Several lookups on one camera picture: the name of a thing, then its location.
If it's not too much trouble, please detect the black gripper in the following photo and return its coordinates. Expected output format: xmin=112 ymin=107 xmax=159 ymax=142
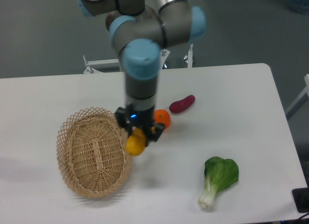
xmin=114 ymin=103 xmax=165 ymax=147

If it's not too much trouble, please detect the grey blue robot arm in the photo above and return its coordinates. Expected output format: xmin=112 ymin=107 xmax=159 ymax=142
xmin=77 ymin=0 xmax=207 ymax=146

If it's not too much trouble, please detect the orange tangerine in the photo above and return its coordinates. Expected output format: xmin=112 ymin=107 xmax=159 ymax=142
xmin=154 ymin=109 xmax=171 ymax=130

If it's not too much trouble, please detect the white table leg frame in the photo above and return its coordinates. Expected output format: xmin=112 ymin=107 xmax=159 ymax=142
xmin=285 ymin=74 xmax=309 ymax=120

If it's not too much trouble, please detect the green bok choy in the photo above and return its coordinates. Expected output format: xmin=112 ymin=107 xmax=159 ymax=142
xmin=198 ymin=156 xmax=239 ymax=210

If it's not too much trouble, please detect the black device at edge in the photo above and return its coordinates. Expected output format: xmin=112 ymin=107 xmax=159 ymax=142
xmin=292 ymin=187 xmax=309 ymax=213

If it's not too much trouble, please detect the woven wicker basket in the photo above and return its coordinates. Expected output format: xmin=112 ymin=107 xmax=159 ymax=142
xmin=56 ymin=107 xmax=132 ymax=199

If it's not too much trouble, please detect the purple sweet potato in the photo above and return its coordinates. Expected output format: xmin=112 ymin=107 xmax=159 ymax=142
xmin=169 ymin=95 xmax=196 ymax=114

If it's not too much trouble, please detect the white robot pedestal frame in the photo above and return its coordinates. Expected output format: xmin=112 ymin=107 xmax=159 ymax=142
xmin=83 ymin=43 xmax=195 ymax=74

